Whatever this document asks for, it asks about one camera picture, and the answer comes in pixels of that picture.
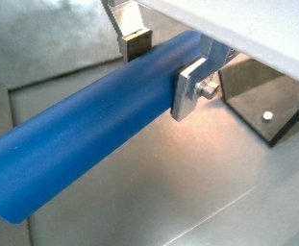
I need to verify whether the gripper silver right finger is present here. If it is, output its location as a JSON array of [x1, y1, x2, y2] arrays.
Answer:
[[171, 35, 238, 121]]

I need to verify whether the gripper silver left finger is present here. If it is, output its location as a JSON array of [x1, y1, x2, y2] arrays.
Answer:
[[102, 0, 153, 62]]

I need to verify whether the blue round cylinder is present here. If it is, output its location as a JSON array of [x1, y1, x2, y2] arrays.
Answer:
[[0, 31, 201, 223]]

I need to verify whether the black curved cradle stand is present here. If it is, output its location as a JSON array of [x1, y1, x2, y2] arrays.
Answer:
[[218, 59, 299, 146]]

